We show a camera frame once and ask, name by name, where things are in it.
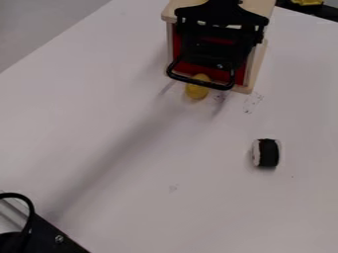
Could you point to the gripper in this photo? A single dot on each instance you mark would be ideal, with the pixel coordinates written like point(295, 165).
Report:
point(222, 15)

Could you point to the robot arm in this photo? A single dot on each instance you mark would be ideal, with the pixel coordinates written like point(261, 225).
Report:
point(223, 2)

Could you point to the yellow toy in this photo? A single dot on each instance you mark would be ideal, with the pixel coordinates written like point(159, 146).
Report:
point(196, 92)

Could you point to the black and white toy sushi roll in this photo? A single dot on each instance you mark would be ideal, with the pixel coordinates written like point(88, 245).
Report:
point(267, 152)

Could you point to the black metal plate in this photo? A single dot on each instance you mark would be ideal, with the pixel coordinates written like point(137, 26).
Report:
point(48, 238)

